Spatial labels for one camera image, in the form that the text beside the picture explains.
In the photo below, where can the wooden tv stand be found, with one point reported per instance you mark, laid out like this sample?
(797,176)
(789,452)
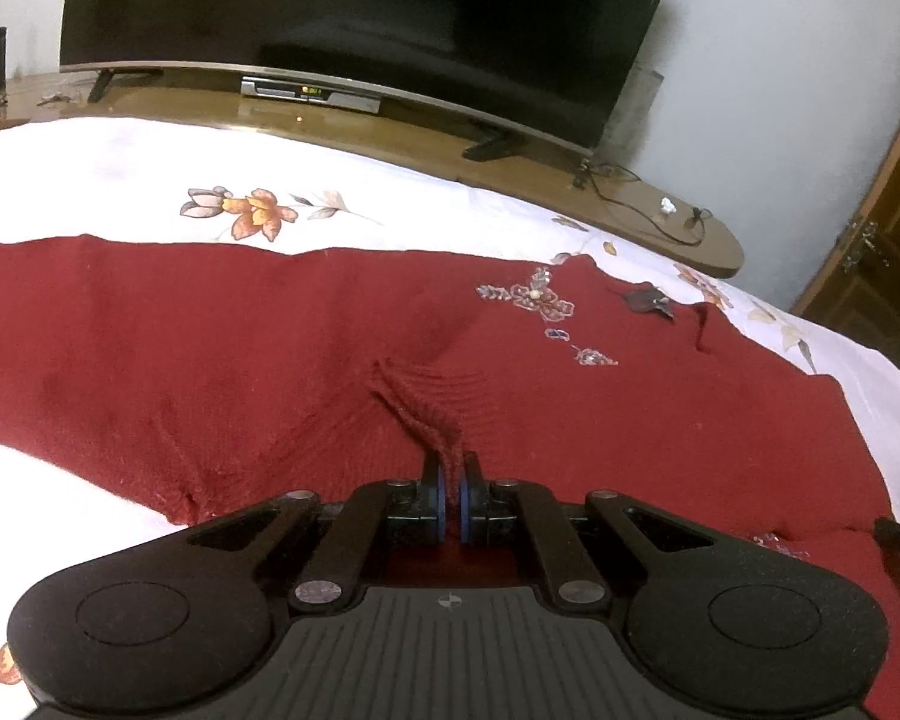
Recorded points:
(437,142)

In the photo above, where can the red knitted beaded sweater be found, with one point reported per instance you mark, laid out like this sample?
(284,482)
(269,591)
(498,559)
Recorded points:
(198,379)

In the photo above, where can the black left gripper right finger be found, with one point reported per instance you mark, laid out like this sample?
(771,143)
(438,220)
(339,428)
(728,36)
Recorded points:
(583,555)

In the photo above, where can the black flat screen television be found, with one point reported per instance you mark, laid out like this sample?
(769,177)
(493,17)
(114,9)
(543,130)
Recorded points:
(549,68)

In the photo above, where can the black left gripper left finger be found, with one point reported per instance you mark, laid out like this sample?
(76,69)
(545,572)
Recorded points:
(323,555)

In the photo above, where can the white floral bed sheet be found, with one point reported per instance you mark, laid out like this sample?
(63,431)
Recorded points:
(140,182)

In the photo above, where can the silver set-top box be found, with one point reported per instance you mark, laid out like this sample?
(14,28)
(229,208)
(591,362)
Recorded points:
(280,90)

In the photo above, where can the brown wooden door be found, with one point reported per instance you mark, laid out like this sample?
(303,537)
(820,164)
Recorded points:
(857,291)

